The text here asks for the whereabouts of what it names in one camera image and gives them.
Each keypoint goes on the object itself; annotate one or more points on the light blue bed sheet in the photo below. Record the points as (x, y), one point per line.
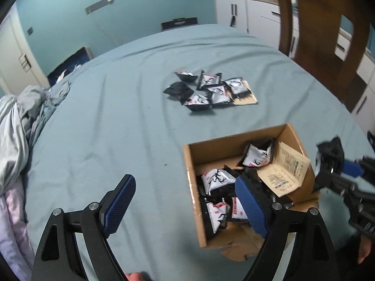
(117, 123)

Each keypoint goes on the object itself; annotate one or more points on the dark framed picture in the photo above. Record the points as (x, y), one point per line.
(70, 66)

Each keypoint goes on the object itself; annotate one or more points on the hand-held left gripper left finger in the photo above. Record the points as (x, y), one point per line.
(120, 207)

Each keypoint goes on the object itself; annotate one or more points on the grey wall power strip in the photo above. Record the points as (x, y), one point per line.
(99, 5)

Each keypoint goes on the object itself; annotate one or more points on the person's right hand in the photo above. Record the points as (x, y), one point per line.
(366, 250)

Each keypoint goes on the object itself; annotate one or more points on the brown wooden chair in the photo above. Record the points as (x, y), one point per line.
(316, 20)

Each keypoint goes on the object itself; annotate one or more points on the person's left hand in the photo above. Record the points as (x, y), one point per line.
(137, 276)

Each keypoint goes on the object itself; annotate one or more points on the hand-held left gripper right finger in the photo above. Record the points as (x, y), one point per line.
(252, 207)

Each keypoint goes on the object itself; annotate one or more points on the white drawer cabinet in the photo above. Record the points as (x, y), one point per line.
(366, 73)

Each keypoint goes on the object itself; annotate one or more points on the pale pink cloth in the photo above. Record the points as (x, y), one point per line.
(13, 228)

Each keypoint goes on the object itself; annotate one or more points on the grey wall switch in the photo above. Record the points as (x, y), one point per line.
(29, 30)

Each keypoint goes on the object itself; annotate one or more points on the white wardrobe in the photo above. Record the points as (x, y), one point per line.
(17, 55)

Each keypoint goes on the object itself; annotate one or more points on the brown cardboard box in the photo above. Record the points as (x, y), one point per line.
(219, 152)

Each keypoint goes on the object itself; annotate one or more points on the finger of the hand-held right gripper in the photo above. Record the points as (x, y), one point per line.
(334, 184)
(351, 167)

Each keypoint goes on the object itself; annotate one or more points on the grey crumpled duvet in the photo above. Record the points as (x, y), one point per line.
(20, 128)

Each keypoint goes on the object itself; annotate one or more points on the single deer print snack packet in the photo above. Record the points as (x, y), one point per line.
(216, 180)
(257, 156)
(216, 215)
(238, 209)
(329, 153)

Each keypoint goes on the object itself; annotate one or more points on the pile of black snack packets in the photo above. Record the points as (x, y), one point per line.
(178, 90)

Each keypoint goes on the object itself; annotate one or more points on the black bag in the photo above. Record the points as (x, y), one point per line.
(178, 24)

